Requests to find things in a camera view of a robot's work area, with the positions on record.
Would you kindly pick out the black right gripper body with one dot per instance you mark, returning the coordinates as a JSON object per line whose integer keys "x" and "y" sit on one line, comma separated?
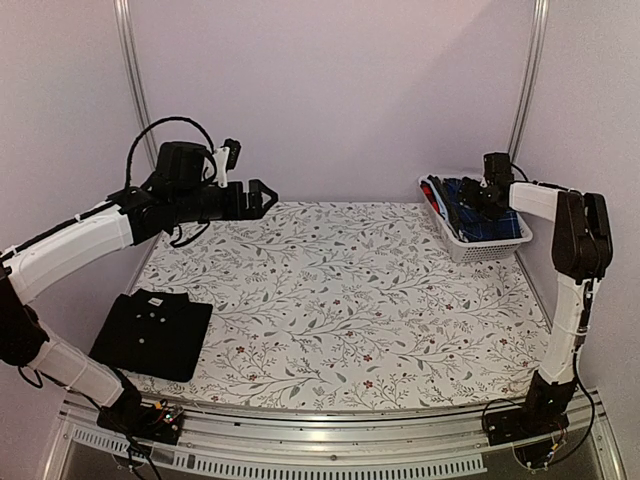
{"x": 480, "y": 200}

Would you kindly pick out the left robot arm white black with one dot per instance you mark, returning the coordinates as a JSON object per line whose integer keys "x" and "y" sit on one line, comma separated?
{"x": 126, "y": 218}

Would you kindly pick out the right aluminium frame post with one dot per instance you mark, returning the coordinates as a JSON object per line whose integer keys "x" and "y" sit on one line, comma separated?
{"x": 532, "y": 65}

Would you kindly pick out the floral patterned table mat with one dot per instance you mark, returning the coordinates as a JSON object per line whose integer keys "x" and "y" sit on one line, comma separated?
{"x": 348, "y": 306}

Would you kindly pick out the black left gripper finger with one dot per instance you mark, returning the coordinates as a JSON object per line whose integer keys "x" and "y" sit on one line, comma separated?
{"x": 258, "y": 209}
{"x": 260, "y": 188}

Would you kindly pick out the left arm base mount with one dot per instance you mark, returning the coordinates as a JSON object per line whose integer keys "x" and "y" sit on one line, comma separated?
{"x": 160, "y": 422}

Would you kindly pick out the aluminium front rail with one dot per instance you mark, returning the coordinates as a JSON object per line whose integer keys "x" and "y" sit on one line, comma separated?
{"x": 227, "y": 442}

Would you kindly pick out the white plastic laundry basket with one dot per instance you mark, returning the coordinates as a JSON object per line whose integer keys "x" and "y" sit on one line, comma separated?
{"x": 462, "y": 252}

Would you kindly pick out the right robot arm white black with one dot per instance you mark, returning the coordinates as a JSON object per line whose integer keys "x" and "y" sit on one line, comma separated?
{"x": 581, "y": 251}

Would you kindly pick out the aluminium frame post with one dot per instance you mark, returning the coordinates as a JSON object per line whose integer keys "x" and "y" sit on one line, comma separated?
{"x": 532, "y": 65}
{"x": 125, "y": 27}

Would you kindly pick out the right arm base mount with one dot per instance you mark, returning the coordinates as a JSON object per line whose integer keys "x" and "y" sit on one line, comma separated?
{"x": 534, "y": 442}

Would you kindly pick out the left aluminium frame post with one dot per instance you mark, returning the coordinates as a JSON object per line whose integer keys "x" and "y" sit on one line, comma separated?
{"x": 125, "y": 27}

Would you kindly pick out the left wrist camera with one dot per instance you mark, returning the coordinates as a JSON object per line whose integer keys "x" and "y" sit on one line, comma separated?
{"x": 225, "y": 160}

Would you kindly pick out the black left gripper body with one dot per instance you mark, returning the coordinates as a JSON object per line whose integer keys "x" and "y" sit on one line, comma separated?
{"x": 192, "y": 205}

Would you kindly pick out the folded black polo shirt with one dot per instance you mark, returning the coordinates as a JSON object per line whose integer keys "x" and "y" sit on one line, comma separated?
{"x": 158, "y": 334}

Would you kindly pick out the blue plaid long sleeve shirt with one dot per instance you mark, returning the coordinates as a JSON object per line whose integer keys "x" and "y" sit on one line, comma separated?
{"x": 467, "y": 225}

